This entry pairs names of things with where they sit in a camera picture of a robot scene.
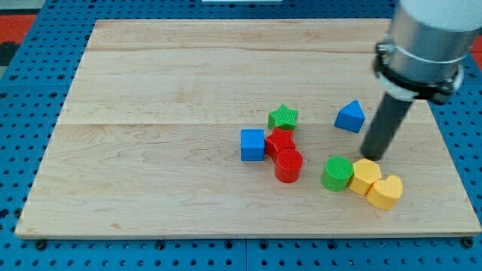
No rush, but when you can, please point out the green star block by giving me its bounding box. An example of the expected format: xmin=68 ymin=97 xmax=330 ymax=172
xmin=267 ymin=104 xmax=298 ymax=130

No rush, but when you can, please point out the green cylinder block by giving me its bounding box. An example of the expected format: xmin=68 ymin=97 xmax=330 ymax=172
xmin=321 ymin=156 xmax=354 ymax=192

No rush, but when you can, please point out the blue triangle block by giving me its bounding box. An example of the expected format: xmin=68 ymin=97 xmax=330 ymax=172
xmin=334 ymin=100 xmax=365 ymax=133

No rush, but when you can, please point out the yellow hexagon block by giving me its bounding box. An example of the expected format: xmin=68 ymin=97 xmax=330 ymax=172
xmin=348 ymin=158 xmax=382 ymax=195

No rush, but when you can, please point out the wooden board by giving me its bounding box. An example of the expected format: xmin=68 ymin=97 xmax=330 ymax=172
xmin=15 ymin=19 xmax=481 ymax=239

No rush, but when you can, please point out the red cylinder block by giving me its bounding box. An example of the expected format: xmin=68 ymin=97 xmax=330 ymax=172
xmin=274 ymin=148 xmax=304 ymax=183

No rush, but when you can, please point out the red star block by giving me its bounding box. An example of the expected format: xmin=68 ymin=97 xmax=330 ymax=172
xmin=264 ymin=127 xmax=296 ymax=161

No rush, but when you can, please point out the blue cube block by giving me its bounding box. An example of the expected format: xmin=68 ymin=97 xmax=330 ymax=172
xmin=240 ymin=129 xmax=265 ymax=162

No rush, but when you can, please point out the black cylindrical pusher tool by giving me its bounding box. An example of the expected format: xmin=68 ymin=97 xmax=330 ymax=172
xmin=360 ymin=93 xmax=413 ymax=161

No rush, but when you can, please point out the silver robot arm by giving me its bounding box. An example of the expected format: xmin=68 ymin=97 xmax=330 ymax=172
xmin=360 ymin=0 xmax=481 ymax=161

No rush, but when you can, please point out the yellow heart block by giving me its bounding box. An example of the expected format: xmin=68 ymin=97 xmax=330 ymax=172
xmin=366 ymin=175 xmax=404 ymax=210

